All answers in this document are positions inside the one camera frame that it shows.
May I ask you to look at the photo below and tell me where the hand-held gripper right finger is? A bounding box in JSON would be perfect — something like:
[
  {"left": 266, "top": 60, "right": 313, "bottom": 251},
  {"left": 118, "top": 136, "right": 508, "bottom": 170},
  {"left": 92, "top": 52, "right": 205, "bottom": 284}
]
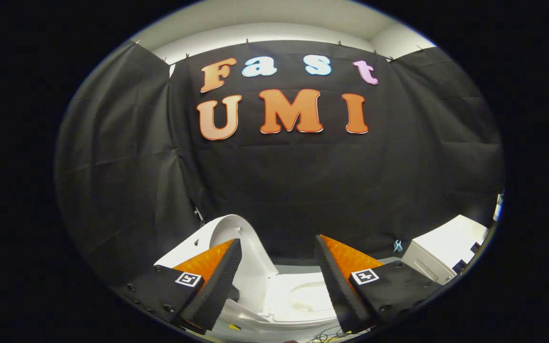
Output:
[{"left": 315, "top": 234, "right": 442, "bottom": 333}]

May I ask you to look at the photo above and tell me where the black backdrop cloth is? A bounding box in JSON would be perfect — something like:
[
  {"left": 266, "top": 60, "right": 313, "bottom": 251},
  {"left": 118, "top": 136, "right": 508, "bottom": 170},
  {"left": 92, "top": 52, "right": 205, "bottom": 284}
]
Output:
[{"left": 55, "top": 40, "right": 504, "bottom": 286}]

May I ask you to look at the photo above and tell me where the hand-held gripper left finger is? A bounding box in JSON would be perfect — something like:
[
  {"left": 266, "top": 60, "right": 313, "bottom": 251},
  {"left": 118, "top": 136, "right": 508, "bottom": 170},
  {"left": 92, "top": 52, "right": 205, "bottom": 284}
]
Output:
[{"left": 112, "top": 238, "right": 243, "bottom": 334}]

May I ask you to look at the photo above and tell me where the black cable tangle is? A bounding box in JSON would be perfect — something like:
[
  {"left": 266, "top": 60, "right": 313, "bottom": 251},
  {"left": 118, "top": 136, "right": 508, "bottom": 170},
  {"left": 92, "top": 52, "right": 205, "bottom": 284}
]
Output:
[{"left": 305, "top": 326, "right": 366, "bottom": 343}]

